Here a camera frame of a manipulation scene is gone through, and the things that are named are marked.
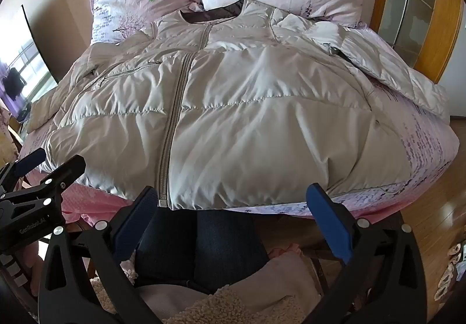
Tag cream fleece clothing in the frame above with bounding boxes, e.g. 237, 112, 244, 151
89, 242, 323, 324

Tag bed with pink floral sheet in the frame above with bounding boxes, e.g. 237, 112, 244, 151
18, 20, 460, 224

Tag beige puffer jacket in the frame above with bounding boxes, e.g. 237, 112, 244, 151
27, 0, 451, 210

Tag light patterned slippers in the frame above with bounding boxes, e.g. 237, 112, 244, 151
433, 242, 466, 301

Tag dark hanging garment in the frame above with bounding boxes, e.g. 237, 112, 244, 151
2, 67, 28, 101

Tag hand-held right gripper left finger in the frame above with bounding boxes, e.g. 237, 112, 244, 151
38, 186, 160, 324

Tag person's legs in dark jeans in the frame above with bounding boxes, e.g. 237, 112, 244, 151
134, 208, 271, 296

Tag window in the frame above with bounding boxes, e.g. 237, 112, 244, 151
0, 6, 59, 121

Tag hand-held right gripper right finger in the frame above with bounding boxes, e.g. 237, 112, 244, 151
306, 183, 428, 324

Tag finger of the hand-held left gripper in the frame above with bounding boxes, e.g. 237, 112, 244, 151
0, 148, 46, 195
0, 155, 87, 208

